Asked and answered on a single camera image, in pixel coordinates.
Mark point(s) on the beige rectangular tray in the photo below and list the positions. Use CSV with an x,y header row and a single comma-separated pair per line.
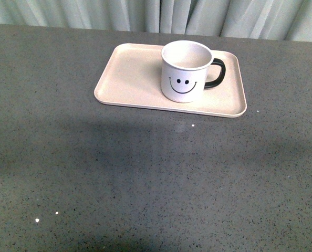
x,y
132,78

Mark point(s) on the pale grey curtain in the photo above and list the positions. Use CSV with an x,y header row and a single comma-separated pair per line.
x,y
273,20

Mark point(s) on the white smiley mug black handle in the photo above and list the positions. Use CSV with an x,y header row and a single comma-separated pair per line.
x,y
185,66

